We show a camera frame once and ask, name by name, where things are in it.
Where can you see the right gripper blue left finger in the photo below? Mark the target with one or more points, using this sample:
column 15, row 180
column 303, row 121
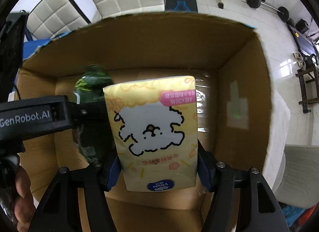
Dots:
column 59, row 209

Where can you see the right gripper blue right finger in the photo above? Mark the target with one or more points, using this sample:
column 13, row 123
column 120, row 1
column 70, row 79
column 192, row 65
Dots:
column 259, row 210

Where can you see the green wet wipes pack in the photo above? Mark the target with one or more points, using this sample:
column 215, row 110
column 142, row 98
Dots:
column 93, row 135

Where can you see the yellow tissue pack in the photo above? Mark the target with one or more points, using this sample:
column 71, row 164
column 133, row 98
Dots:
column 154, row 123

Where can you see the person's left hand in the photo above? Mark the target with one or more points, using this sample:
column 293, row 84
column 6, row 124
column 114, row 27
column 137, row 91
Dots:
column 24, row 208

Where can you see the grey plastic chair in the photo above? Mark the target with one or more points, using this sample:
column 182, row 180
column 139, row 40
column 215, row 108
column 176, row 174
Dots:
column 297, row 182

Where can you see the blue foam mat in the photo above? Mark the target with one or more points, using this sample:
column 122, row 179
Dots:
column 30, row 47

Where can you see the open cardboard box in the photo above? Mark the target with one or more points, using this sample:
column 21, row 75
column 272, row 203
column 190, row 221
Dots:
column 233, row 95

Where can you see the white padded chair left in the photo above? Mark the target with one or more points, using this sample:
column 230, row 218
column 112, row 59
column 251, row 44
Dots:
column 50, row 18

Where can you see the dark wooden chair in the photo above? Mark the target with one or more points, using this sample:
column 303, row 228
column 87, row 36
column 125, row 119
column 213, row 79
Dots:
column 308, row 82

